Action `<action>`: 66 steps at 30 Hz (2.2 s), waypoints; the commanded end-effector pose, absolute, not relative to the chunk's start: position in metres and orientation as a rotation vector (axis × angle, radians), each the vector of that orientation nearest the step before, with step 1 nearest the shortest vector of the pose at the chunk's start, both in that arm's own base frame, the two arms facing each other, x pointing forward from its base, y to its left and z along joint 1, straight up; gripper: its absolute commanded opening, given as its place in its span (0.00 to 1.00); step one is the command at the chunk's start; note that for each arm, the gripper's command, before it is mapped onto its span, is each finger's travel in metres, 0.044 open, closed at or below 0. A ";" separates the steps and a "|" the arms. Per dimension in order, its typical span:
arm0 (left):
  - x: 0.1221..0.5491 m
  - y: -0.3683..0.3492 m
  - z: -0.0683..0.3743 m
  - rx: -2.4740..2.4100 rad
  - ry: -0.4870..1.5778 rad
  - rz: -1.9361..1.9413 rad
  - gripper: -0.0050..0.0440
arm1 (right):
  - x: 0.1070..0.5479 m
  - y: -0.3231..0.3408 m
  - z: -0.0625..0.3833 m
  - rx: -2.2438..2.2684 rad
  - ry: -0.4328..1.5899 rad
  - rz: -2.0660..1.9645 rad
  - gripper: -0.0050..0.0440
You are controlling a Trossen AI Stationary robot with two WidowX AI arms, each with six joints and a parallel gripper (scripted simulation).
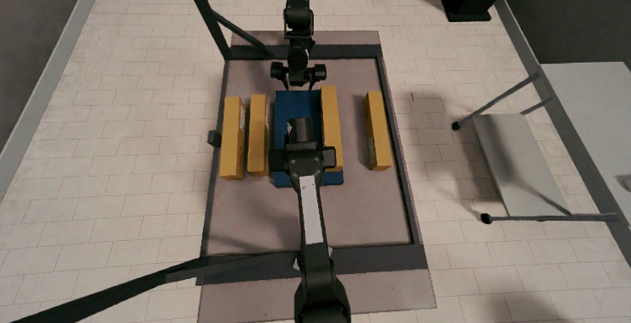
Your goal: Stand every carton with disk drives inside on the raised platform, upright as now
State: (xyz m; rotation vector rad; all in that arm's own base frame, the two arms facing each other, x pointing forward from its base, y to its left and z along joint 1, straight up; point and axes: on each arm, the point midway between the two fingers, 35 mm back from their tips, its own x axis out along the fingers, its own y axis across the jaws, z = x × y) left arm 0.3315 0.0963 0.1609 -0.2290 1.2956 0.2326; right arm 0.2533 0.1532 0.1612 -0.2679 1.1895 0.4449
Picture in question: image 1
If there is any brown cardboard carton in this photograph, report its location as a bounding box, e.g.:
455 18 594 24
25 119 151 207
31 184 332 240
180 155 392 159
320 85 343 172
247 94 269 177
363 91 392 171
219 96 245 181

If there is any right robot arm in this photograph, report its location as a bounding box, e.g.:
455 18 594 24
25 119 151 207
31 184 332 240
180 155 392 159
282 117 352 323

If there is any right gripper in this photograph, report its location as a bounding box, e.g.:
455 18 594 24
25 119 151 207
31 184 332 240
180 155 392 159
268 146 337 172

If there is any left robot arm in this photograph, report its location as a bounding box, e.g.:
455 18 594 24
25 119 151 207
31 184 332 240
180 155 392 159
283 0 314 87

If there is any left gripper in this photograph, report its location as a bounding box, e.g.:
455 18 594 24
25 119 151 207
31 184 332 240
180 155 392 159
270 62 326 91

